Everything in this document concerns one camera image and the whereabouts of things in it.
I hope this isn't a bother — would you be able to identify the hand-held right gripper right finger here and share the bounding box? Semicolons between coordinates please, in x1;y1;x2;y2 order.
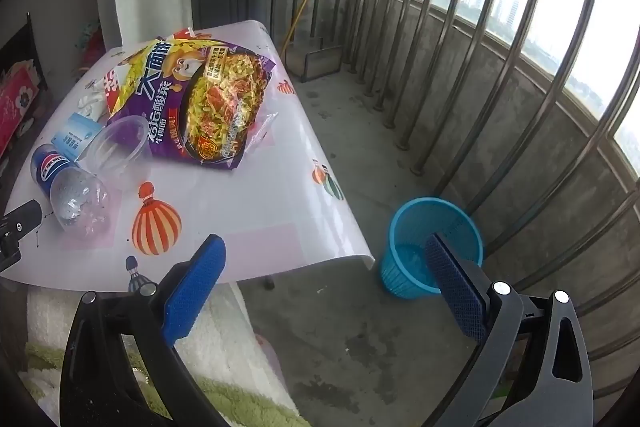
424;233;593;427

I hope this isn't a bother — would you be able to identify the purple instant noodle packet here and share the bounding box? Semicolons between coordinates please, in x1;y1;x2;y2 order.
107;34;278;170

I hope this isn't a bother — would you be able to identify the white green fluffy blanket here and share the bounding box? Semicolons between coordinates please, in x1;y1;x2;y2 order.
20;282;311;427

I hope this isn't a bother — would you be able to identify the crushed clear plastic bottle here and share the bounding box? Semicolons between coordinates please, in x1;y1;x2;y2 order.
30;142;112;240

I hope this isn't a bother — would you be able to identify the red white snack packet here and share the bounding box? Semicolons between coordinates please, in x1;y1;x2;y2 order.
100;57;136;112

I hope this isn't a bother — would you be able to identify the clear plastic wrapper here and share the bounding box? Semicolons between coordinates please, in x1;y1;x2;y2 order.
242;112;278;155

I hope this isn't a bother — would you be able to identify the balloon print tablecloth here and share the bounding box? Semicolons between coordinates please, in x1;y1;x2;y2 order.
0;21;376;293

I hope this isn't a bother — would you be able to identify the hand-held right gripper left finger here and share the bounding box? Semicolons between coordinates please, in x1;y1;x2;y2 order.
60;234;231;427

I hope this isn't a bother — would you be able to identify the small blue white box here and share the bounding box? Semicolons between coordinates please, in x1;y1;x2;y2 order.
50;112;106;165

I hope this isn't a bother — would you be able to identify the yellow broom handle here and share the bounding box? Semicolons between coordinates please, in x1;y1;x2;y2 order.
277;0;331;60

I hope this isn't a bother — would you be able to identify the pink floral cushion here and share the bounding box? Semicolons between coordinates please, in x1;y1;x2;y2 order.
0;59;41;158

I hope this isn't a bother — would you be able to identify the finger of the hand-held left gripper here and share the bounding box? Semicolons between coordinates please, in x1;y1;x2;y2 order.
0;199;43;273

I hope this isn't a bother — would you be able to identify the clear plastic cup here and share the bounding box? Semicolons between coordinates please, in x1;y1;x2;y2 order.
85;116;153;180

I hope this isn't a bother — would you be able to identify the blue plastic waste basket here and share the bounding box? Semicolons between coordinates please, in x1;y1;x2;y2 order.
379;197;485;300

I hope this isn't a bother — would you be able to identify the pile of clothes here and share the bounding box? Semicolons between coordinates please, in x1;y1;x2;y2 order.
75;22;106;68

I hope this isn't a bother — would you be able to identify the metal balcony railing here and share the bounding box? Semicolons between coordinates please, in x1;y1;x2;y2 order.
345;0;640;408

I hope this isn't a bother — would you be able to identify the metal dustpan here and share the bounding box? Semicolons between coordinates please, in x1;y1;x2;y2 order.
285;36;346;82

